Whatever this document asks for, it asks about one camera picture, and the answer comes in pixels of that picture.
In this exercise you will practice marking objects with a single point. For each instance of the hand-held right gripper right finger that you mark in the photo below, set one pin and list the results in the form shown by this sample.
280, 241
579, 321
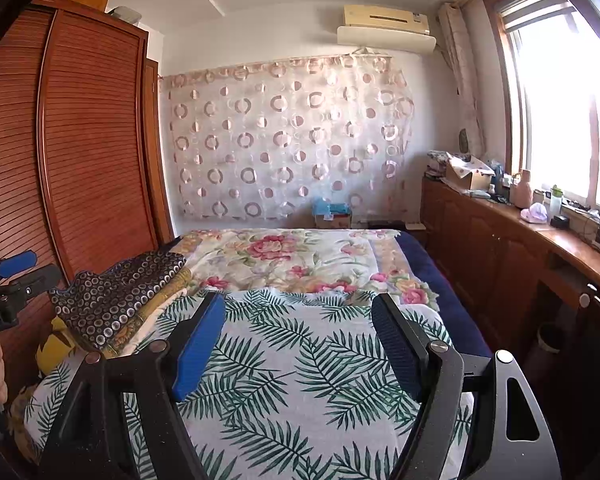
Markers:
397, 345

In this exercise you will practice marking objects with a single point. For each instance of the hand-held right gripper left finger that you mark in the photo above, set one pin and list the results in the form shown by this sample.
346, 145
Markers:
197, 350

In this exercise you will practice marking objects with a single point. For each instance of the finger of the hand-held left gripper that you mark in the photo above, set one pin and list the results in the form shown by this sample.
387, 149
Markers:
15, 264
37, 280

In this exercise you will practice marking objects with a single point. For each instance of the navy circle-patterned blouse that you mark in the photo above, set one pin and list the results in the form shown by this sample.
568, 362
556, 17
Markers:
115, 295

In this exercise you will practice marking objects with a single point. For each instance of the yellow patterned pillow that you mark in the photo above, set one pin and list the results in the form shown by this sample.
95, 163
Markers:
55, 347

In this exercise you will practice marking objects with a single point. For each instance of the navy plush blanket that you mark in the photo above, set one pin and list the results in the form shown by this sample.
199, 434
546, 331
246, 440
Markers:
445, 285

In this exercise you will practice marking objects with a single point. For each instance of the long wooden cabinet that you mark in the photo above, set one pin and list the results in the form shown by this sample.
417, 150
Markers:
485, 250

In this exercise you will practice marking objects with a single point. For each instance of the cardboard box with blue tissue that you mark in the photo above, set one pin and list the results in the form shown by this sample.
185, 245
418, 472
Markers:
332, 216

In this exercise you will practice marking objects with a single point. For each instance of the wooden slatted wardrobe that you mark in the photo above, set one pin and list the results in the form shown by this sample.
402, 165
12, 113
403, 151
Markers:
90, 135

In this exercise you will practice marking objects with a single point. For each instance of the round waste bin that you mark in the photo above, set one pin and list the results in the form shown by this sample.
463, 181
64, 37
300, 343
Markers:
548, 340

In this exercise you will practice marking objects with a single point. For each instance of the open cardboard box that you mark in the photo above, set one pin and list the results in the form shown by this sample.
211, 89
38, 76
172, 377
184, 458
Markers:
470, 177

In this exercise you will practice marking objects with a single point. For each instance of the small patterned box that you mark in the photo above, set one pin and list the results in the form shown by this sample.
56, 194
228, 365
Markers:
437, 164

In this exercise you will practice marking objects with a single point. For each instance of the pink plastic bag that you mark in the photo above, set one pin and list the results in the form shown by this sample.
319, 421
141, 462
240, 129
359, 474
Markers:
535, 214

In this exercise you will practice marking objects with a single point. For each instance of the pink bottle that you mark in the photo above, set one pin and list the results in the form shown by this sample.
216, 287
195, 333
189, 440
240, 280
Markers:
521, 191

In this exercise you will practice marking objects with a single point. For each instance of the small black box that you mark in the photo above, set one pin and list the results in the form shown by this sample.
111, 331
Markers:
560, 222

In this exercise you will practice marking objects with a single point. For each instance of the green capped clear bottle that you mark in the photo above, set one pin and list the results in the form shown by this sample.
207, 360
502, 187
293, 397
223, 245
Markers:
556, 202

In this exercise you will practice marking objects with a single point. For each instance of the pink circle-patterned sheer cloth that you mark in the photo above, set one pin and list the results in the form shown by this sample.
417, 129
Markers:
285, 140

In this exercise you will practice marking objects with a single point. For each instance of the grey box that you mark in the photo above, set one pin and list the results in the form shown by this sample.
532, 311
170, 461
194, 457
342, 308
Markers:
126, 15

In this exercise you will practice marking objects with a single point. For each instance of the gathered beige window curtain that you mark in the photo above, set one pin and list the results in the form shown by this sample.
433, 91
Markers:
462, 80

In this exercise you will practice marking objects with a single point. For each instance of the wooden framed window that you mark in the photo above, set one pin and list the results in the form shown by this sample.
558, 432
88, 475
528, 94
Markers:
560, 110

